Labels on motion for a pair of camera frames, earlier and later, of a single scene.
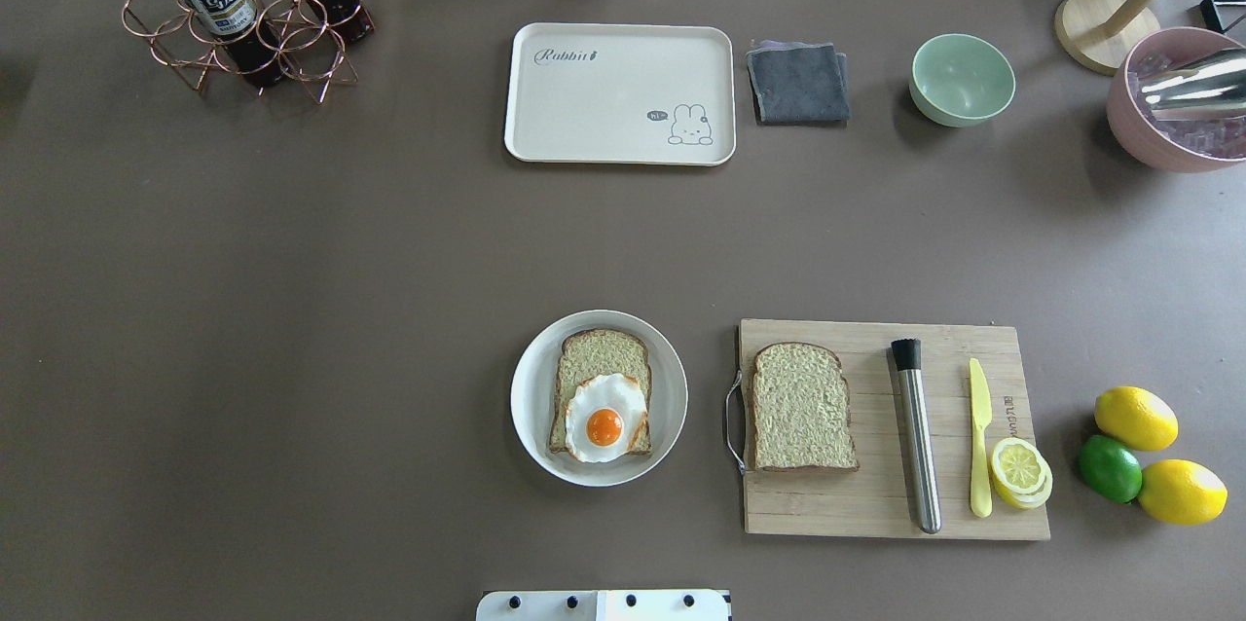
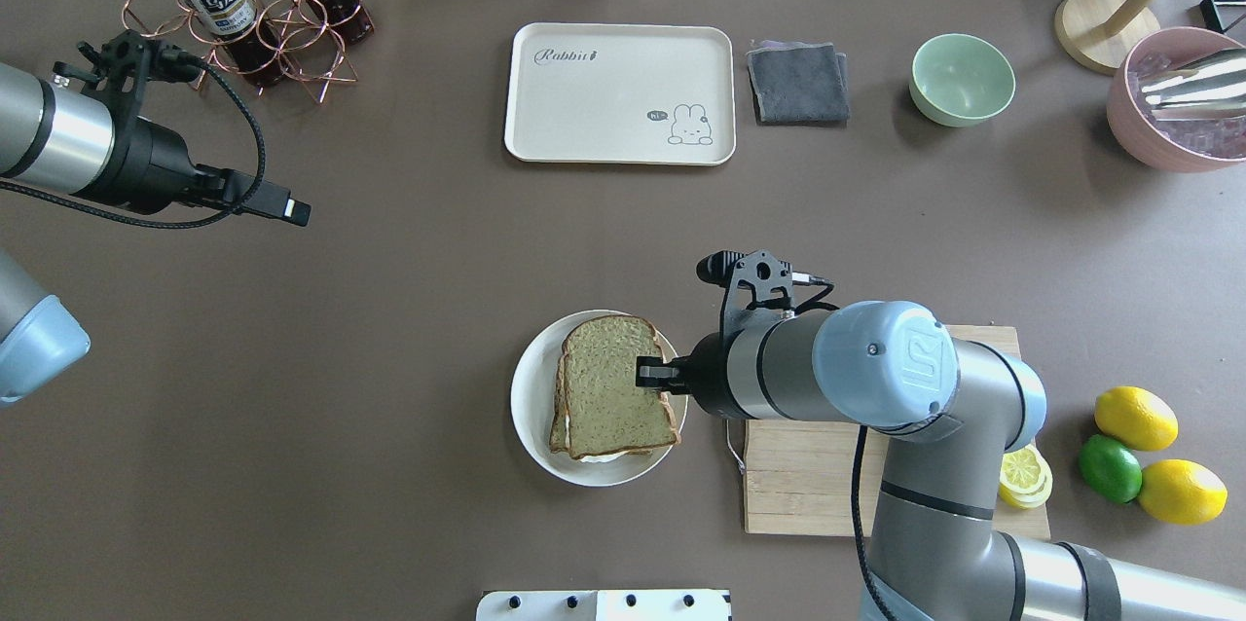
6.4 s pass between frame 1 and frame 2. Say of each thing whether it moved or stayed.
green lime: stayed
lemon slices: stayed
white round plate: stayed
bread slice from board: moved
